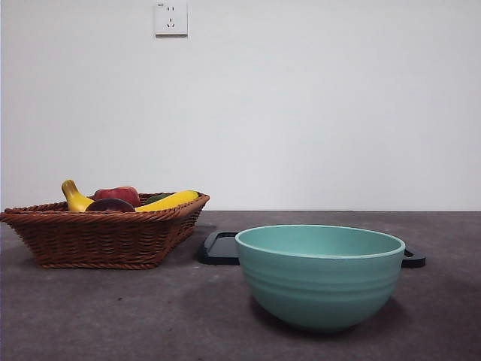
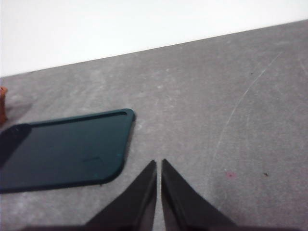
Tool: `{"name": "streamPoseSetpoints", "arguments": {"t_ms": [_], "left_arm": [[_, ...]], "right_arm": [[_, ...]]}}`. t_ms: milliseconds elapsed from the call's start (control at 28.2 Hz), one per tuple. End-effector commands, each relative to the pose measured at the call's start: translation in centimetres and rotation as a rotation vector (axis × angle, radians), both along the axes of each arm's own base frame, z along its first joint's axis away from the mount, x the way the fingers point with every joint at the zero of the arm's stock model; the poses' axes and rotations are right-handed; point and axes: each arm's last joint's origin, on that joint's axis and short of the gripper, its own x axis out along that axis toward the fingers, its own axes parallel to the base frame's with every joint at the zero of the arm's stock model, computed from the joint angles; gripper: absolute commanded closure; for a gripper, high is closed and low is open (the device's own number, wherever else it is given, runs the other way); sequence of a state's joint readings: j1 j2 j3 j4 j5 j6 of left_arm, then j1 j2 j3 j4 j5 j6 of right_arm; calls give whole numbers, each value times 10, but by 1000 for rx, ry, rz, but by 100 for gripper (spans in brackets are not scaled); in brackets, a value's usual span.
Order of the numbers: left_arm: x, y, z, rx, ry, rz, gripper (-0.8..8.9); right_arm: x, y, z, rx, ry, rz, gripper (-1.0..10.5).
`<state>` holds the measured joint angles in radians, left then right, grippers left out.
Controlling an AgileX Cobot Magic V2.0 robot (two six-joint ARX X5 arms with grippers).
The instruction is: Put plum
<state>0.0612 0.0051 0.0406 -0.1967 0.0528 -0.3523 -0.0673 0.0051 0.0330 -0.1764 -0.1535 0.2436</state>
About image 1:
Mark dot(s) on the brown wicker basket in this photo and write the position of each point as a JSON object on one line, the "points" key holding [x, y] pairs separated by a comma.
{"points": [[101, 240]]}

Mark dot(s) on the white wall socket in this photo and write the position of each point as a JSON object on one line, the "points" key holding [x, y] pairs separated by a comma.
{"points": [[171, 19]]}

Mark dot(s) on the red apple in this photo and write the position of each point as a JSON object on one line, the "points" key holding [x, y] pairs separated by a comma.
{"points": [[116, 193]]}

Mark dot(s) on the teal ribbed bowl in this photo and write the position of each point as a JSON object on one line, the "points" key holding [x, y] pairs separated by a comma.
{"points": [[319, 286]]}

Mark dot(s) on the dark purple plum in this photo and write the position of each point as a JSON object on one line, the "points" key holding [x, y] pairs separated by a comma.
{"points": [[111, 206]]}

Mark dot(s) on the green vegetable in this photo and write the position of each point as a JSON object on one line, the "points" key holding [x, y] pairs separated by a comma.
{"points": [[154, 198]]}

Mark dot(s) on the yellow banana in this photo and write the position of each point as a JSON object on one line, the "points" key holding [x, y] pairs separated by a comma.
{"points": [[75, 199]]}

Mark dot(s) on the black rectangular tray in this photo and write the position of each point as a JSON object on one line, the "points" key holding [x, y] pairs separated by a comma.
{"points": [[218, 252]]}

